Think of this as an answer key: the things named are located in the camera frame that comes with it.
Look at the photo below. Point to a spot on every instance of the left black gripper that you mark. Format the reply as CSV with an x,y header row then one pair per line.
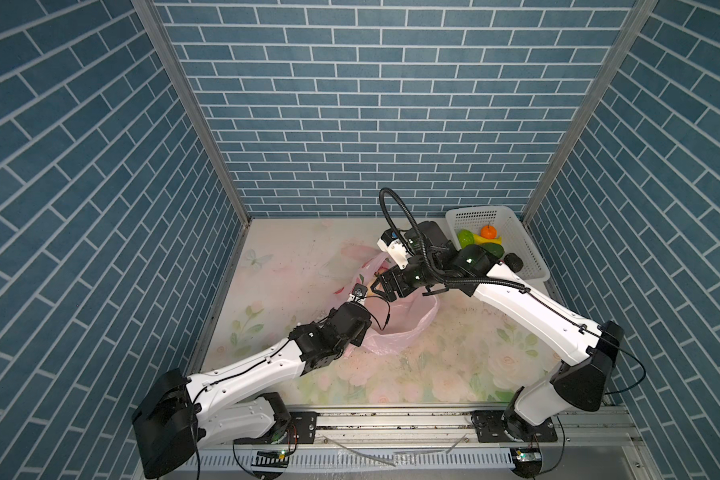
x,y
359,337

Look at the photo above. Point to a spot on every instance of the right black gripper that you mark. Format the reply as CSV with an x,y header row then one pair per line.
x,y
400,287

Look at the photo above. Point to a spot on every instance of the pink plastic bag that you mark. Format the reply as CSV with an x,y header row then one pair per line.
x,y
396,325

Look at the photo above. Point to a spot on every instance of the light green fruit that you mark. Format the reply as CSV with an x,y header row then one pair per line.
x,y
465,238

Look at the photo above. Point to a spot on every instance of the dark green fruit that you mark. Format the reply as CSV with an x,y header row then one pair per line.
x,y
494,249

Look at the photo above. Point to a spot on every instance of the dark avocado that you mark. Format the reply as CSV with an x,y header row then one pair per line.
x,y
513,262

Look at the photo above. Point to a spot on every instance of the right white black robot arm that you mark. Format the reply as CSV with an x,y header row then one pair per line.
x,y
587,350

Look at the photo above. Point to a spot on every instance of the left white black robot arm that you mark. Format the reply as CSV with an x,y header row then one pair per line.
x,y
179,415

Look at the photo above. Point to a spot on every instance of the yellow banana in basket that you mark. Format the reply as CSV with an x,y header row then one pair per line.
x,y
482,240

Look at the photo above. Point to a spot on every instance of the white plastic basket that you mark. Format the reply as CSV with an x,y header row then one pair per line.
x,y
514,236

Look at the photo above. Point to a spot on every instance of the orange tangerine in basket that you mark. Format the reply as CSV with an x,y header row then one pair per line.
x,y
488,232

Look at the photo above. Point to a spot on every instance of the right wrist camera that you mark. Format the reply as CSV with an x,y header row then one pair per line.
x,y
399,247

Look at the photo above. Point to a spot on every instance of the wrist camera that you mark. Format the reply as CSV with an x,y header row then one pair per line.
x,y
358,293
399,247

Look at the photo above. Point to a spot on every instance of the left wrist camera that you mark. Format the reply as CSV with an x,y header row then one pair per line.
x,y
358,293

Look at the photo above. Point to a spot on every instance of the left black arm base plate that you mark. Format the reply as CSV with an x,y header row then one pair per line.
x,y
300,428

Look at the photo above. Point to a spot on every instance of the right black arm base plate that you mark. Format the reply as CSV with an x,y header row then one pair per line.
x,y
494,426

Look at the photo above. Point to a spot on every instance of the aluminium front rail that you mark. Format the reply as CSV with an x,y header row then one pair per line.
x,y
432,426

